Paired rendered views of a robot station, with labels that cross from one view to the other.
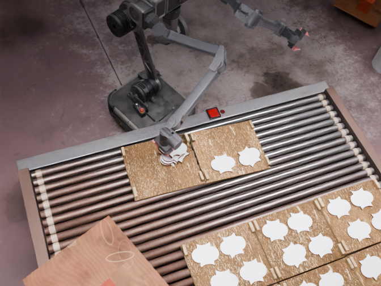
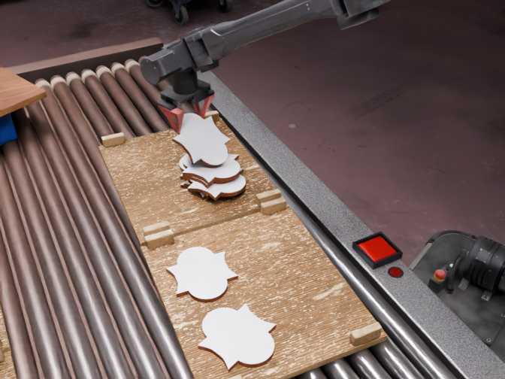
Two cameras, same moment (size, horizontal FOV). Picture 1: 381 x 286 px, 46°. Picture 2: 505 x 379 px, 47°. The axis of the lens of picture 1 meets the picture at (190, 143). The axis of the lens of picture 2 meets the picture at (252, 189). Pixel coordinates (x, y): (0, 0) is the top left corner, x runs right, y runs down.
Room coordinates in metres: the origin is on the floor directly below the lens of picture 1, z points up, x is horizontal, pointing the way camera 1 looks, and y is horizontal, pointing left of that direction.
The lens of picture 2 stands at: (1.48, -1.03, 1.80)
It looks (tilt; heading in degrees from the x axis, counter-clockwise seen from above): 38 degrees down; 94
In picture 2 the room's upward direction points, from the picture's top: 1 degrees counter-clockwise
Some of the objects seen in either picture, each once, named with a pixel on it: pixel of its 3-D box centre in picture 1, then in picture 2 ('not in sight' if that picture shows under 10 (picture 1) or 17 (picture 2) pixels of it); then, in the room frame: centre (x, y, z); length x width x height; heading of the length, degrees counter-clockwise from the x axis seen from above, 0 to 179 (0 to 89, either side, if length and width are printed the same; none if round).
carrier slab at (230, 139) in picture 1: (228, 150); (253, 289); (1.43, -0.24, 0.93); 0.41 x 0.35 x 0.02; 117
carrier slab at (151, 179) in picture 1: (161, 165); (185, 174); (1.24, 0.14, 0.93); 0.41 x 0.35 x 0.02; 118
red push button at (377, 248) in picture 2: (213, 113); (376, 250); (1.68, -0.11, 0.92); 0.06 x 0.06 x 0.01; 31
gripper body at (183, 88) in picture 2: (164, 140); (184, 80); (1.25, 0.14, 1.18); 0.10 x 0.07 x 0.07; 53
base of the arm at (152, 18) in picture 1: (152, 21); not in sight; (1.83, 0.34, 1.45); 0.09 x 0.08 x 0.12; 145
